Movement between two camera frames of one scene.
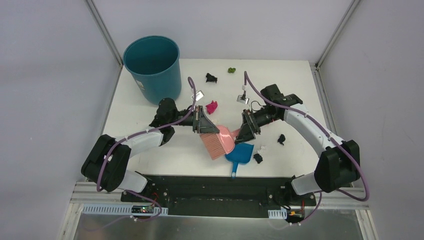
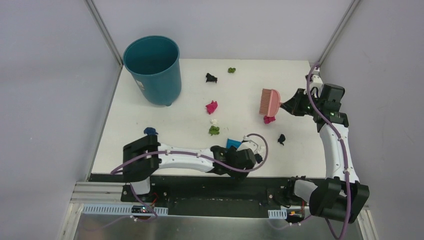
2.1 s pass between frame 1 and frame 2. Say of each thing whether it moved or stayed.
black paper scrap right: stayed
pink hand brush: moved
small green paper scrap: stayed
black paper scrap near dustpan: stayed
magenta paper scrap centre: stayed
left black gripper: moved
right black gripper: moved
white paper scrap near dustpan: stayed
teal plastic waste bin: stayed
